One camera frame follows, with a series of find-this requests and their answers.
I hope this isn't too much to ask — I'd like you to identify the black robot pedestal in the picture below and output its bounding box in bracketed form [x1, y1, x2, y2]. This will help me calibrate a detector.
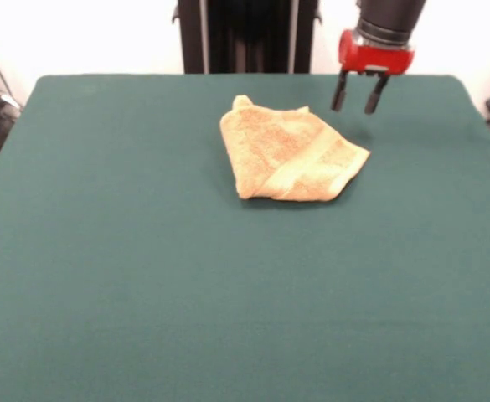
[173, 0, 323, 75]

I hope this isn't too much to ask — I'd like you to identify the tan terry towel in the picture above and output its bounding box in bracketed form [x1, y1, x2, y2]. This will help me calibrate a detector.
[219, 95, 372, 202]

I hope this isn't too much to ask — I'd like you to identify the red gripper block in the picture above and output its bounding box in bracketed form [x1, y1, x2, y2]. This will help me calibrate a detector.
[330, 28, 416, 115]

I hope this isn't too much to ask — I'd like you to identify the dark green tablecloth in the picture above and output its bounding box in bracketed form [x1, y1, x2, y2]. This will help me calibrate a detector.
[0, 74, 490, 402]

